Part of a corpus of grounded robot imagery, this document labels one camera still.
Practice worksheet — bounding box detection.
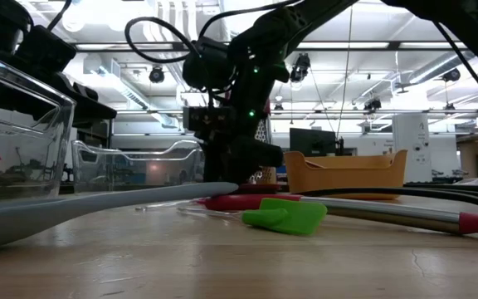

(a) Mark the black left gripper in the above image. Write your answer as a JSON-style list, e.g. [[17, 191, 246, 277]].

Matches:
[[0, 49, 118, 125]]

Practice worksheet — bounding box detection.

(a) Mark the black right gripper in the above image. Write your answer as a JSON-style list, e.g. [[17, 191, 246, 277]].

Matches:
[[183, 64, 285, 187]]

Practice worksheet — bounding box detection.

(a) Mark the green mini silicone spatula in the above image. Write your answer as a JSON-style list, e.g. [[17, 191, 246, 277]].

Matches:
[[134, 198, 329, 237]]

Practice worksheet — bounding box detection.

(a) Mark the grey silicone spoon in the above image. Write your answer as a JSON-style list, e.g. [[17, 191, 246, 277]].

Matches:
[[0, 181, 239, 252]]

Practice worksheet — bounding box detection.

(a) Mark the black nylon slotted spoon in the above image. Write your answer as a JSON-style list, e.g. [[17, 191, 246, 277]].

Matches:
[[296, 187, 478, 203]]

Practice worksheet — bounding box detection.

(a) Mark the red silicone spoon steel handle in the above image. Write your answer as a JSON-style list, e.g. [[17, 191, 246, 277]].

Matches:
[[197, 193, 478, 236]]

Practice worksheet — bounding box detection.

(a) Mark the black ceiling spotlight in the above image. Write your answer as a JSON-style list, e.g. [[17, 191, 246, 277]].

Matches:
[[441, 67, 462, 83], [290, 52, 311, 83], [363, 97, 383, 114], [149, 66, 166, 85]]

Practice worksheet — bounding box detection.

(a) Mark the black computer monitor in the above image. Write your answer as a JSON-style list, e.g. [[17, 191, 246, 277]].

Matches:
[[289, 127, 338, 159]]

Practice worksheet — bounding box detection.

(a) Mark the upper clear plastic container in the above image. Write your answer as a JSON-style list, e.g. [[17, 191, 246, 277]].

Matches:
[[71, 140, 206, 194]]

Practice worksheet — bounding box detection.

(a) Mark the orange plastic basket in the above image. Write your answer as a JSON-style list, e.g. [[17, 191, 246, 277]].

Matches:
[[284, 149, 408, 201]]

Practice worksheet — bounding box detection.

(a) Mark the black right camera cable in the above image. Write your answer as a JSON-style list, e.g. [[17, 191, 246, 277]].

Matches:
[[124, 0, 306, 91]]

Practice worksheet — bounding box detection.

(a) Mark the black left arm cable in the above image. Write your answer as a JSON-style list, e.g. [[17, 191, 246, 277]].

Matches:
[[46, 0, 74, 32]]

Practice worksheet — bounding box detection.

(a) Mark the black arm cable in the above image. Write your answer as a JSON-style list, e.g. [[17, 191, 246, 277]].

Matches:
[[46, 0, 74, 32], [432, 20, 478, 128]]

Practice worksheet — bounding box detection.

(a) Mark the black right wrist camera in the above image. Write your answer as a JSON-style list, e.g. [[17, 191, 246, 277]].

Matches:
[[182, 36, 232, 91]]

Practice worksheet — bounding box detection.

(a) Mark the black aluminium table frame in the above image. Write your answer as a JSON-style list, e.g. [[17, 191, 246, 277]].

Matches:
[[404, 180, 478, 190]]

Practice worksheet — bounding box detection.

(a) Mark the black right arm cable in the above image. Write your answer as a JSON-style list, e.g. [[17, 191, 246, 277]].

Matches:
[[432, 20, 478, 128]]

